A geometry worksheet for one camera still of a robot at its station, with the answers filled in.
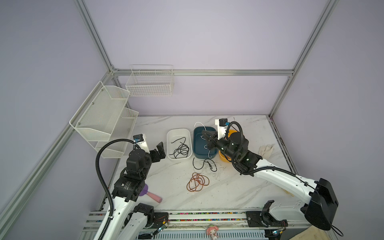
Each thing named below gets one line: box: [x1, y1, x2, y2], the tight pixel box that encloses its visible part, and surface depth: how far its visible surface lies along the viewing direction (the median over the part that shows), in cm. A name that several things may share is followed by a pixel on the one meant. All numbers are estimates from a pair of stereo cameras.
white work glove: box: [258, 144, 274, 159], surface depth 100 cm
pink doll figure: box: [206, 226, 219, 240], surface depth 70 cm
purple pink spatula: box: [139, 183, 163, 203], surface depth 83 cm
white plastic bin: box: [166, 128, 193, 160], surface depth 103 cm
